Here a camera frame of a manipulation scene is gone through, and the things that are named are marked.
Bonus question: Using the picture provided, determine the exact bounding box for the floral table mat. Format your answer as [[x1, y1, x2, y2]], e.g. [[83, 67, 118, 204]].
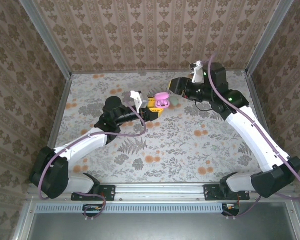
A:
[[52, 70, 278, 183]]

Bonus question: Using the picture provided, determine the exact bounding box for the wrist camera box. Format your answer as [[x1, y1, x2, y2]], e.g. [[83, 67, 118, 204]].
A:
[[129, 90, 150, 114], [189, 60, 206, 85]]

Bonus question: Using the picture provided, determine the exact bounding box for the aluminium mounting rail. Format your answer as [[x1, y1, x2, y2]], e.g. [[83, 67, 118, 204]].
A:
[[27, 182, 299, 201]]

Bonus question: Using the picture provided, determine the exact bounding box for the grey metal sheet panel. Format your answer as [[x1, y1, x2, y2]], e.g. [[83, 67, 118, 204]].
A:
[[14, 197, 300, 240]]

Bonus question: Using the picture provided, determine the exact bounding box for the grey slotted cable duct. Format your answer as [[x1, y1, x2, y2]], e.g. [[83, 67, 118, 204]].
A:
[[36, 202, 225, 214]]

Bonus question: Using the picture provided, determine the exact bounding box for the black connector box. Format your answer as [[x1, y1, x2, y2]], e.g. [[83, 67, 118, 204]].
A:
[[82, 203, 104, 218], [221, 202, 241, 217]]

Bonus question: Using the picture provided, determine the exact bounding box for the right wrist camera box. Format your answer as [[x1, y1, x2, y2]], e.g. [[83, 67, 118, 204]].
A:
[[189, 60, 206, 85]]

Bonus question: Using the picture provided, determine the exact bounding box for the pink earbud charging case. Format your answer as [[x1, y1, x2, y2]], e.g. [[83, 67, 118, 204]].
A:
[[153, 92, 171, 109]]

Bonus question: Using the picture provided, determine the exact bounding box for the aluminium side rail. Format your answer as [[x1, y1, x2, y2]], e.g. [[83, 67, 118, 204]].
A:
[[244, 71, 286, 182], [42, 74, 73, 184]]

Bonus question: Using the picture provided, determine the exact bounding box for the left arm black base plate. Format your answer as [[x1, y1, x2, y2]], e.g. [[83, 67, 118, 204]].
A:
[[71, 184, 116, 202]]

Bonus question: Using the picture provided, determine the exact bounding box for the aluminium frame post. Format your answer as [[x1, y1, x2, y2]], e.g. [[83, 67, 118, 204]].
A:
[[244, 0, 295, 76], [19, 0, 73, 79]]

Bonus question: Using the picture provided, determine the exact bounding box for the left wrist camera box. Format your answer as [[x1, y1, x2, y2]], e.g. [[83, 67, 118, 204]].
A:
[[129, 90, 150, 114]]

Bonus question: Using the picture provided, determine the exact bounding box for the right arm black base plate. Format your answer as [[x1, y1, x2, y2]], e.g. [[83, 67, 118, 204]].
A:
[[203, 184, 251, 202]]

